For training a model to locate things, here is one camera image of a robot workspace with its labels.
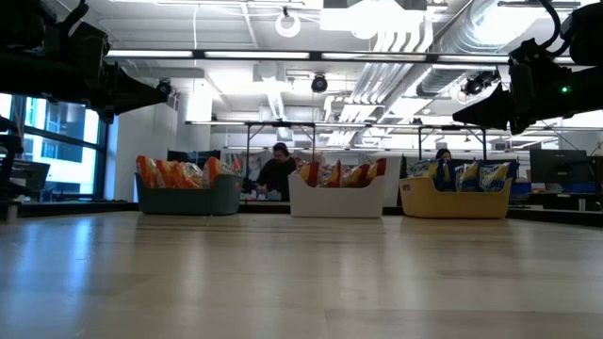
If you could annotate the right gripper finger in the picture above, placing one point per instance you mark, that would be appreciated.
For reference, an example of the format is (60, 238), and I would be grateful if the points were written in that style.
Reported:
(487, 110)

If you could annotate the black metal stand frame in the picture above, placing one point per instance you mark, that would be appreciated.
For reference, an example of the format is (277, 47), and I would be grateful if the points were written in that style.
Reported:
(282, 124)
(452, 127)

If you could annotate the large glass window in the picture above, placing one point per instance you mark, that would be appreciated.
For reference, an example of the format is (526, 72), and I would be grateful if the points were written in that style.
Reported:
(61, 141)

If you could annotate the silver ventilation duct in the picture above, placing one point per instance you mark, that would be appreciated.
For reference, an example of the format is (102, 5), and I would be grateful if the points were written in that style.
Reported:
(452, 70)

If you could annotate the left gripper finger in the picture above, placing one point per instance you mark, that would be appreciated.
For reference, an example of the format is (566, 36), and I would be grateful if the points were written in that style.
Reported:
(141, 92)

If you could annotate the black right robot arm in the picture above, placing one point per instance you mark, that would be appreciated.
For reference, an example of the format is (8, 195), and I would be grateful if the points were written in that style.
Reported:
(586, 33)

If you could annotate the yellow plastic bin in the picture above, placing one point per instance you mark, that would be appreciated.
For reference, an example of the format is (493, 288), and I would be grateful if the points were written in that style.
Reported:
(452, 205)

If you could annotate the black computer monitor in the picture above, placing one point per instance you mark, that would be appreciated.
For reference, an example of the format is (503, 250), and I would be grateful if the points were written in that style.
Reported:
(558, 165)
(193, 156)

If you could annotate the round white ceiling lamp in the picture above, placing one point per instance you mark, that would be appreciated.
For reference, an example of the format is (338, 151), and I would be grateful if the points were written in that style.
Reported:
(288, 35)

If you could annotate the orange Maruchan noodle pack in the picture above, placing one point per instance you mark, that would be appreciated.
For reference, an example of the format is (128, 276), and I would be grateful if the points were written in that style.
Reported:
(147, 172)
(166, 174)
(188, 175)
(214, 170)

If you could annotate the white plastic bin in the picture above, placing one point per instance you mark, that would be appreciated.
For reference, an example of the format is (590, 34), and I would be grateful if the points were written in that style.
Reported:
(337, 202)

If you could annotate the long ceiling light strip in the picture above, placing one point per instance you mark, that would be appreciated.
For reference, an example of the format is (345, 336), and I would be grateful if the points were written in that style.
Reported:
(254, 55)

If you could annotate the grey plastic bin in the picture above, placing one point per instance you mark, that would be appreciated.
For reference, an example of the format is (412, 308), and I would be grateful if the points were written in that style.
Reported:
(188, 198)

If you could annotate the person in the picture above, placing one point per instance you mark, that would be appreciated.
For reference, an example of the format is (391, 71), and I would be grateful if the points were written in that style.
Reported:
(277, 174)
(444, 154)

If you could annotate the black aluminium rig frame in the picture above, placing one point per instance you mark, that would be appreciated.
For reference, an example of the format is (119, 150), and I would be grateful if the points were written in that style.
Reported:
(70, 207)

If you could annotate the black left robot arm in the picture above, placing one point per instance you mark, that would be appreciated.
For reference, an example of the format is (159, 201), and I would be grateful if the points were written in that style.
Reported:
(23, 21)

